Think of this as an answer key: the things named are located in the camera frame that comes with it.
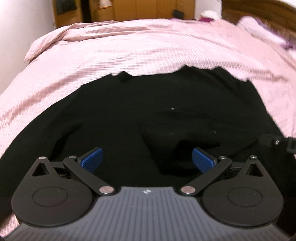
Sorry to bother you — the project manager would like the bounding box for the wooden headboard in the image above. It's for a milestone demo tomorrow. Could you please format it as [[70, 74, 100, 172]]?
[[222, 0, 296, 39]]

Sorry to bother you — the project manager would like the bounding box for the white pillow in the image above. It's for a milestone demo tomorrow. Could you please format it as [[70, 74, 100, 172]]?
[[200, 10, 221, 20]]

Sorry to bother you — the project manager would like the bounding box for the wooden wardrobe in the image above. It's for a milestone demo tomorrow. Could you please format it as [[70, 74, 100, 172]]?
[[52, 0, 195, 28]]

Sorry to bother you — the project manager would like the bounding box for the black garment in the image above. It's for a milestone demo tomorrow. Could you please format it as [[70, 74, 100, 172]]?
[[1, 67, 295, 235]]

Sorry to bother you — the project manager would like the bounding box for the purple cloth item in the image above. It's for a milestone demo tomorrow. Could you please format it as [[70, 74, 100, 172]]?
[[199, 17, 215, 23]]

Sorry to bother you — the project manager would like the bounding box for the pink checked bed cover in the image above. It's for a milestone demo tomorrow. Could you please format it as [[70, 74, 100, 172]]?
[[1, 18, 295, 157]]

